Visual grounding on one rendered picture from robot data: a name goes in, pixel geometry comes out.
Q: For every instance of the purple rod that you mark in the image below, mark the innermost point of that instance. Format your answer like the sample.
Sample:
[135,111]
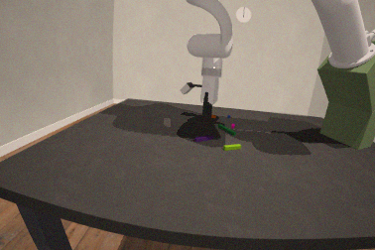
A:
[203,138]

